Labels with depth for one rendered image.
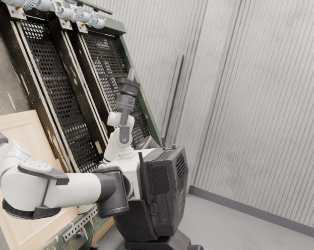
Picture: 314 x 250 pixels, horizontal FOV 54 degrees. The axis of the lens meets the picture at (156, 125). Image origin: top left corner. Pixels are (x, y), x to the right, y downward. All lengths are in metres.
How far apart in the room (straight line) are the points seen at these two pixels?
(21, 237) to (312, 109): 3.28
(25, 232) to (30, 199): 0.61
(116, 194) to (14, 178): 0.31
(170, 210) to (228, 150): 2.93
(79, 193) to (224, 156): 3.28
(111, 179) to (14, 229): 0.53
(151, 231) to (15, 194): 0.53
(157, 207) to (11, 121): 0.75
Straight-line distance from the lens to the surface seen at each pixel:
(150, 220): 1.13
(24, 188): 0.79
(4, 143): 1.07
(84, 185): 0.86
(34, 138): 1.55
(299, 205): 4.17
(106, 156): 1.54
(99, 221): 1.73
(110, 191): 0.94
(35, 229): 1.44
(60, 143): 1.58
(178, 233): 1.29
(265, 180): 4.06
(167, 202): 1.09
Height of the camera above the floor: 1.76
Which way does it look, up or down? 14 degrees down
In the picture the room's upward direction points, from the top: 12 degrees clockwise
